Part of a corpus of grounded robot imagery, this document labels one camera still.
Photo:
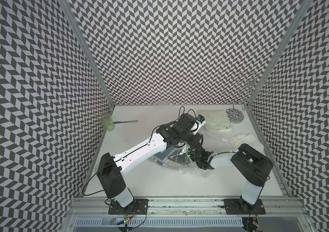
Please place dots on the purple handled utensil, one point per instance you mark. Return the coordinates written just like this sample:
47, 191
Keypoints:
129, 121

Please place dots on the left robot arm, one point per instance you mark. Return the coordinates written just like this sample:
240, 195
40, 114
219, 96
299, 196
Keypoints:
113, 169

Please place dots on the white towel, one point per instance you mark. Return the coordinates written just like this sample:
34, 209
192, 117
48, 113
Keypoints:
248, 139

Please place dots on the chrome wire mug stand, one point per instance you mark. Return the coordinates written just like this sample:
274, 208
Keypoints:
246, 83

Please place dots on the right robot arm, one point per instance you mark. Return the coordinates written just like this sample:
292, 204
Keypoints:
252, 164

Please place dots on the clear plastic vacuum bag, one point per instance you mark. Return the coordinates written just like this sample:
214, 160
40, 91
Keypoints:
183, 163

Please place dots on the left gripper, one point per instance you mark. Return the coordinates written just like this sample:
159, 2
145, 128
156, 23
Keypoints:
197, 136

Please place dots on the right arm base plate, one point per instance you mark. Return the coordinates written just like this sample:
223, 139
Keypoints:
241, 207

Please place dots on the pale green towel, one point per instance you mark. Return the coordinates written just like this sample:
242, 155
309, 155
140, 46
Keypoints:
216, 120

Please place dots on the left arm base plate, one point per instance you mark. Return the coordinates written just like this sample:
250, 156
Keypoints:
137, 207

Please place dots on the green glass cup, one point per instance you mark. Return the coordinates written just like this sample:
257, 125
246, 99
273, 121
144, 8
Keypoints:
106, 121

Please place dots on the aluminium front rail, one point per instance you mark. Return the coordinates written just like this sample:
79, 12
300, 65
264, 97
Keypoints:
268, 206

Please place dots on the blue and beige towel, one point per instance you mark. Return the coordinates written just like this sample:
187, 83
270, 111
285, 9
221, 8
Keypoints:
165, 157

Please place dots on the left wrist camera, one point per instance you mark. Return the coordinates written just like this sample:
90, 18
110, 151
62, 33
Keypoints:
200, 120

